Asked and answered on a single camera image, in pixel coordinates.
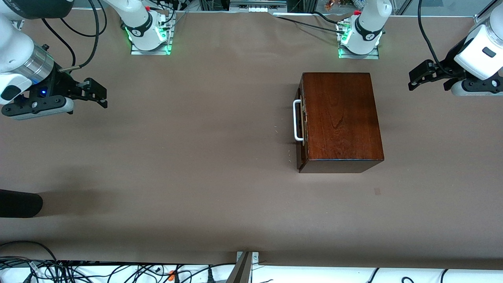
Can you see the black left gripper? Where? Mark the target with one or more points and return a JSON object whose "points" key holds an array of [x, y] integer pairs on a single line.
{"points": [[448, 67]]}

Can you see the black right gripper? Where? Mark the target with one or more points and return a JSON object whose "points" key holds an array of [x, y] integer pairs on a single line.
{"points": [[58, 83]]}

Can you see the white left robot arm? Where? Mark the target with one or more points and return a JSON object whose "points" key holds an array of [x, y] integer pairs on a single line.
{"points": [[481, 51]]}

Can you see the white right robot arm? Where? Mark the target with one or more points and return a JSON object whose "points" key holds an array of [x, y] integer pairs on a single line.
{"points": [[15, 47]]}

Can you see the dark brown wooden cabinet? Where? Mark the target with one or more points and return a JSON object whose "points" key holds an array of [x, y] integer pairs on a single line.
{"points": [[342, 114]]}

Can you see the black cylindrical object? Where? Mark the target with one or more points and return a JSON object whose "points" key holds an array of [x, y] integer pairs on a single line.
{"points": [[19, 203]]}

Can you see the white power strip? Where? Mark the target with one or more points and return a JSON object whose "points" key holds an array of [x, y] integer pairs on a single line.
{"points": [[257, 6]]}

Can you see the black power plug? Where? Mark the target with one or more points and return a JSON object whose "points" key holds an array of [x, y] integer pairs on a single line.
{"points": [[210, 276]]}

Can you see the dark angled metal bar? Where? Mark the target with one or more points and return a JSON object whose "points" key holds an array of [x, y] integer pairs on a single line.
{"points": [[239, 271]]}

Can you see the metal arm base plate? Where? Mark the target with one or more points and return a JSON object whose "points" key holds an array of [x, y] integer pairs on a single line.
{"points": [[373, 55], [135, 50]]}

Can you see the silver aluminium frame profile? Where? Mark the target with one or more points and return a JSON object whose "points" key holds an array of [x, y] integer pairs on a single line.
{"points": [[487, 13]]}

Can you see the silver metal bracket plate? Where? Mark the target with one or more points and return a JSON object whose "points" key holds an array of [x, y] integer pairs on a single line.
{"points": [[255, 257]]}

